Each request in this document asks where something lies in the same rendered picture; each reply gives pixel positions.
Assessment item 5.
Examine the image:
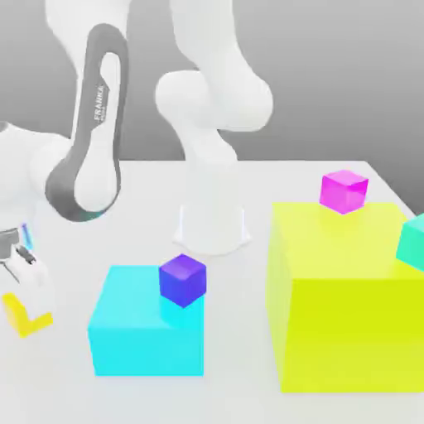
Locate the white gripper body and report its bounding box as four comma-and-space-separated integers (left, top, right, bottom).
0, 257, 56, 321

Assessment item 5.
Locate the small yellow cube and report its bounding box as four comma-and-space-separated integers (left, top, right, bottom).
1, 291, 55, 340

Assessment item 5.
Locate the small blue cube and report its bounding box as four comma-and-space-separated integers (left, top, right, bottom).
158, 253, 207, 310

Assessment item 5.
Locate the small magenta cube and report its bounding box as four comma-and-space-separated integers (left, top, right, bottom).
319, 169, 369, 216

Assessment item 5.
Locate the small teal cube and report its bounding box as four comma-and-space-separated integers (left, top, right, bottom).
395, 213, 424, 273

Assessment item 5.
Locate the large cyan box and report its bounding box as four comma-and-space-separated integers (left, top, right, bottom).
87, 264, 205, 378

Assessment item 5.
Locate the large yellow-green box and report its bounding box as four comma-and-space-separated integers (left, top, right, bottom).
264, 201, 424, 394

